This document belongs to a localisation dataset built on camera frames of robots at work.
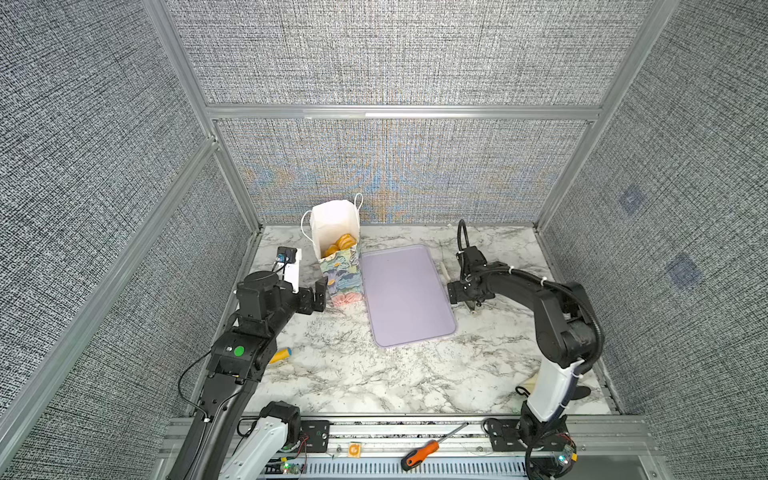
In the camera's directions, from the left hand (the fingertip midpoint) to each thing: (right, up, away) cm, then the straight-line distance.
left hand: (307, 274), depth 69 cm
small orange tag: (+11, -42, +1) cm, 43 cm away
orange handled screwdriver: (+26, -43, 0) cm, 50 cm away
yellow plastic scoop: (-12, -24, +16) cm, 31 cm away
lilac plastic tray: (+25, -9, +24) cm, 36 cm away
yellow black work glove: (+70, -32, +10) cm, 78 cm away
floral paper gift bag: (+6, 0, +16) cm, 17 cm away
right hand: (+46, -8, +30) cm, 55 cm away
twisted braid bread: (+5, +9, +26) cm, 28 cm away
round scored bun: (0, +6, +28) cm, 29 cm away
